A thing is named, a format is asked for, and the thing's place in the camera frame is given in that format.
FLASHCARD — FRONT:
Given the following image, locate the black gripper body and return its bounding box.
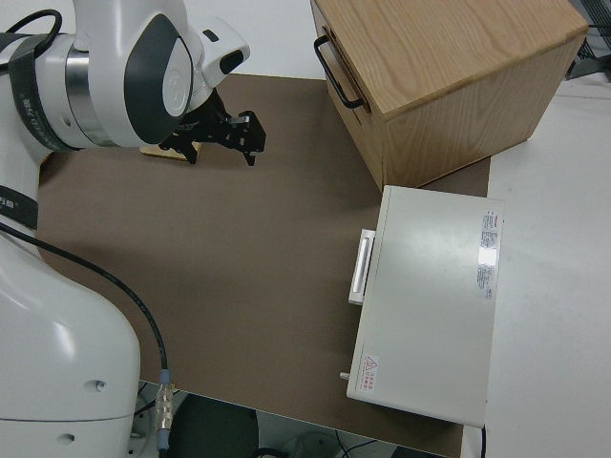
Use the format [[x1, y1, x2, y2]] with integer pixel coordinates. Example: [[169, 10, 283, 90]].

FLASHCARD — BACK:
[[177, 88, 231, 144]]

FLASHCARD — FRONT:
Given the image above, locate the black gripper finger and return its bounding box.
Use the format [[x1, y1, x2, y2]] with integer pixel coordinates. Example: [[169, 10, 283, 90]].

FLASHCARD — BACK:
[[159, 128, 200, 166], [219, 111, 266, 167]]

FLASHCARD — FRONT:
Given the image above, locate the black metal drawer handle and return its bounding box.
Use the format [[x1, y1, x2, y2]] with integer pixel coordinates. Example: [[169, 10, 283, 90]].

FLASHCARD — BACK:
[[313, 35, 369, 111]]

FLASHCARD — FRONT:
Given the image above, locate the light wooden drawer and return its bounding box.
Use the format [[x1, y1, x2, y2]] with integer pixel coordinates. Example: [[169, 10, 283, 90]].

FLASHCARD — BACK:
[[312, 0, 387, 185]]

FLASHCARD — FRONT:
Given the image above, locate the wooden mug rack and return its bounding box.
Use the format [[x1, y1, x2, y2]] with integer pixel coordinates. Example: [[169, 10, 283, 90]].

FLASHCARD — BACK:
[[139, 142, 202, 164]]

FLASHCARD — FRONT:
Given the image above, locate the brown table mat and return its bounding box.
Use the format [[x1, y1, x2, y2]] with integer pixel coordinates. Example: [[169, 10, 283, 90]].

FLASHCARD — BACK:
[[36, 73, 493, 458]]

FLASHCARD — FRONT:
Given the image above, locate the light wooden cabinet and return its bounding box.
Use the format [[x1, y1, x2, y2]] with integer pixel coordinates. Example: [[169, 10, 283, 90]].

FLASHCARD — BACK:
[[309, 0, 589, 192]]

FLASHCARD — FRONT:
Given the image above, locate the white toaster oven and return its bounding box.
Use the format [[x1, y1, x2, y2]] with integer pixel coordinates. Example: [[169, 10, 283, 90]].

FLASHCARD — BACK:
[[339, 184, 506, 427]]

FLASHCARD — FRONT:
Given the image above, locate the dark background equipment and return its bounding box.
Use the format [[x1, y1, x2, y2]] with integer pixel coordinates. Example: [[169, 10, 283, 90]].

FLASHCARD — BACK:
[[565, 23, 611, 83]]

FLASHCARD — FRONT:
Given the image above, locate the black velcro cable strap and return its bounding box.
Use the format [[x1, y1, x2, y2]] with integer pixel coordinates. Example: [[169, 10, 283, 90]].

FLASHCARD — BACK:
[[8, 38, 64, 152], [0, 183, 39, 226]]

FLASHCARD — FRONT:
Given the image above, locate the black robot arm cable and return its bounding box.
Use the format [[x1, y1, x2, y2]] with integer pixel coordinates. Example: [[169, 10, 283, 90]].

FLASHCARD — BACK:
[[0, 9, 177, 452]]

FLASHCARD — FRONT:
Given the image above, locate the white oven door handle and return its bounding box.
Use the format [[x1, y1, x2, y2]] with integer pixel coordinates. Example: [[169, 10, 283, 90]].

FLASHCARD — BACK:
[[347, 229, 377, 306]]

